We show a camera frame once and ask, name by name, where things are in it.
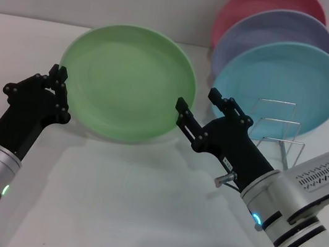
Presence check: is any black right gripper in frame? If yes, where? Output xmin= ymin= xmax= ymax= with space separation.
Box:
xmin=163 ymin=81 xmax=286 ymax=195

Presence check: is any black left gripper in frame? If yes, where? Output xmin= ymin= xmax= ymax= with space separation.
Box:
xmin=0 ymin=55 xmax=79 ymax=171

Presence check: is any green plate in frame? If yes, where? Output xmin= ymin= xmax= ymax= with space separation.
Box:
xmin=49 ymin=14 xmax=207 ymax=155

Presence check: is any light blue plate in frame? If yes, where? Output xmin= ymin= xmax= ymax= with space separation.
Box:
xmin=204 ymin=29 xmax=329 ymax=153

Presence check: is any purple plate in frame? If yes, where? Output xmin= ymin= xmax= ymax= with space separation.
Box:
xmin=208 ymin=0 xmax=329 ymax=95

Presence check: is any red plate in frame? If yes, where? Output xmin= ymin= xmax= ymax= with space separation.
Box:
xmin=209 ymin=0 xmax=329 ymax=66

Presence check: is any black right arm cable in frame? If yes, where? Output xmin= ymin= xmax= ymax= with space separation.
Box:
xmin=213 ymin=168 xmax=246 ymax=193

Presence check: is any metal wire plate rack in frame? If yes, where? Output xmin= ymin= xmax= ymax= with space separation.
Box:
xmin=244 ymin=96 xmax=312 ymax=173

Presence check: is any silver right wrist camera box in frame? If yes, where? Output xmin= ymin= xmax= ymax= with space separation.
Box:
xmin=275 ymin=142 xmax=329 ymax=232

